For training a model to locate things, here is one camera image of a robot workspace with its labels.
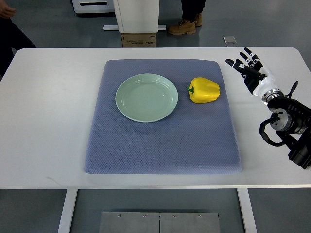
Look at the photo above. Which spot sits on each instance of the person in dark trousers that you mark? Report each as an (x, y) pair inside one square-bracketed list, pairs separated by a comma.
[(190, 8)]

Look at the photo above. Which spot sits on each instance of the left white table leg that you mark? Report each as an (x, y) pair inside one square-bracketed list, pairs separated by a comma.
[(68, 210)]

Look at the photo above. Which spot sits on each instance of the white cabinet with slot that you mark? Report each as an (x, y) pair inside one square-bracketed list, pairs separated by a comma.
[(93, 6)]

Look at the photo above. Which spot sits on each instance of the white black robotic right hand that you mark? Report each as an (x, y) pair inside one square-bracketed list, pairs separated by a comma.
[(256, 75)]

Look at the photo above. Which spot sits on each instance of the person at left edge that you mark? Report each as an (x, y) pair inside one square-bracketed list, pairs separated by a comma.
[(11, 36)]

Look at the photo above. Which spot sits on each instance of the light green plate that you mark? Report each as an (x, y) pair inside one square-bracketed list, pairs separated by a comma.
[(146, 98)]

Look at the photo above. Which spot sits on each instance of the tan work boot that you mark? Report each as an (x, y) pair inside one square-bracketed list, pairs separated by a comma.
[(198, 20), (184, 27)]

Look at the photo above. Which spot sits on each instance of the yellow bell pepper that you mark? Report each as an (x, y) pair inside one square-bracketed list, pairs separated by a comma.
[(202, 90)]

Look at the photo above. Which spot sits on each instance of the white table leg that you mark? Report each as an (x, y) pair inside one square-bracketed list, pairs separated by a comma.
[(246, 211), (68, 210)]

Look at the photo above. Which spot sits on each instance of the brown cardboard box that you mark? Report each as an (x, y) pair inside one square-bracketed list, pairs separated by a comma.
[(138, 40)]

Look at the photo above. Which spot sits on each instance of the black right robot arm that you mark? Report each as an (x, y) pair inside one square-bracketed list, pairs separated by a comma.
[(292, 122)]

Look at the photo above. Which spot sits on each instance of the white pedestal column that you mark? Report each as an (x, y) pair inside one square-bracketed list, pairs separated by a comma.
[(136, 16)]

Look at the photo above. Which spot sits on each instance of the grey floor plate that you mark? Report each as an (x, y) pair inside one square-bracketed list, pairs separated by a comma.
[(229, 40)]

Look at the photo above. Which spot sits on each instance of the blue-grey textured mat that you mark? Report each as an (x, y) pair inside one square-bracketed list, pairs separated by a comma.
[(193, 139)]

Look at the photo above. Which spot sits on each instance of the right white table leg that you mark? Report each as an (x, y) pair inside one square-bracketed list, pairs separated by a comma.
[(246, 211)]

